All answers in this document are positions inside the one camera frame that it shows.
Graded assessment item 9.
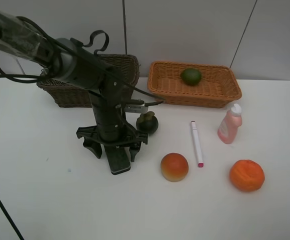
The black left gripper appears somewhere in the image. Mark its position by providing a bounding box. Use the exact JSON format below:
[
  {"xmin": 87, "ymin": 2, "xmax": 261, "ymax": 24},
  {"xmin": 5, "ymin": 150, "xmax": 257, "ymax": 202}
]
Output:
[{"xmin": 76, "ymin": 125, "xmax": 148, "ymax": 162}]

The dark mangosteen fruit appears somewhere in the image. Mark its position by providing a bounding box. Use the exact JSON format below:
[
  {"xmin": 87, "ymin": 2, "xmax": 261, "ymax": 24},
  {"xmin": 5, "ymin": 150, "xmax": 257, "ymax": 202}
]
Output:
[{"xmin": 136, "ymin": 111, "xmax": 159, "ymax": 135}]

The orange wicker basket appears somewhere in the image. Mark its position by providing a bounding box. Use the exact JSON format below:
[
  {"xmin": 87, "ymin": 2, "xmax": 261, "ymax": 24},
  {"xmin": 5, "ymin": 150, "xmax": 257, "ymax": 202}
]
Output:
[{"xmin": 147, "ymin": 61, "xmax": 242, "ymax": 108}]

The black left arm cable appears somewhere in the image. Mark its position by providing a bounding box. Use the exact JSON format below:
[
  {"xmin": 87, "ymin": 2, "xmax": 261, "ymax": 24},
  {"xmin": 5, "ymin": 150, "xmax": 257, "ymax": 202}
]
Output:
[{"xmin": 0, "ymin": 16, "xmax": 165, "ymax": 240}]

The orange round bread bun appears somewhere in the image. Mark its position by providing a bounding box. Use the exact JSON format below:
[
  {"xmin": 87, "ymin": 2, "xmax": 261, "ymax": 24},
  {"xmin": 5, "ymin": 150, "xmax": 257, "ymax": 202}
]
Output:
[{"xmin": 160, "ymin": 153, "xmax": 189, "ymax": 182}]

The orange mandarin fruit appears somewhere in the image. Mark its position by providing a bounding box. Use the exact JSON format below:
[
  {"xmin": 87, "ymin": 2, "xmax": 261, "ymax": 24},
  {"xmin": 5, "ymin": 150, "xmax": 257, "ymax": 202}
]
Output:
[{"xmin": 229, "ymin": 159, "xmax": 265, "ymax": 192}]

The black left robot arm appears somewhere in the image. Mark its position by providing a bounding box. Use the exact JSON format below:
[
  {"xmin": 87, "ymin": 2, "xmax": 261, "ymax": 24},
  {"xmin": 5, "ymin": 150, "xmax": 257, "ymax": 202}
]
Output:
[{"xmin": 0, "ymin": 12, "xmax": 148, "ymax": 165}]

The green lime fruit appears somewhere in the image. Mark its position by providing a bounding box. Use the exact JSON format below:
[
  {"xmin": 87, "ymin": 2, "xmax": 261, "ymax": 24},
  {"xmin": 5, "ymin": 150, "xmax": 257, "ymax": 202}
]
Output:
[{"xmin": 180, "ymin": 68, "xmax": 202, "ymax": 86}]

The black whiteboard eraser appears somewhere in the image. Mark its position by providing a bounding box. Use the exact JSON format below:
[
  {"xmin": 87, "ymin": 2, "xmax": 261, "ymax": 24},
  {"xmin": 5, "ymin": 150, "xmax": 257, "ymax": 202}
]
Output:
[{"xmin": 104, "ymin": 146, "xmax": 131, "ymax": 175}]

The white pink marker pen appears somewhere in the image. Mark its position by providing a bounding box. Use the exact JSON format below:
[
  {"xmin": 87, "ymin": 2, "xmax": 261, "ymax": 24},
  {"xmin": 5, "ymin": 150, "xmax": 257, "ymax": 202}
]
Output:
[{"xmin": 190, "ymin": 121, "xmax": 204, "ymax": 168}]

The pink lotion bottle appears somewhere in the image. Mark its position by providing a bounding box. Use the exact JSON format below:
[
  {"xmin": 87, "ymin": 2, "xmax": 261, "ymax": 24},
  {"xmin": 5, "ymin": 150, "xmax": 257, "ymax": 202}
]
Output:
[{"xmin": 217, "ymin": 103, "xmax": 243, "ymax": 144}]

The dark brown wicker basket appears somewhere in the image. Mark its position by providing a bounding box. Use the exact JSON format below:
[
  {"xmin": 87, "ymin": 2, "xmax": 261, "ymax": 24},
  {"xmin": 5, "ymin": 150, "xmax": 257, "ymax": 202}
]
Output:
[{"xmin": 36, "ymin": 54, "xmax": 140, "ymax": 108}]

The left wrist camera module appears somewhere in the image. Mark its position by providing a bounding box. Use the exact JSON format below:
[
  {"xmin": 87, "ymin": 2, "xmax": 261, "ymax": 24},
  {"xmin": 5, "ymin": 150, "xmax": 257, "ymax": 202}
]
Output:
[{"xmin": 123, "ymin": 99, "xmax": 148, "ymax": 114}]

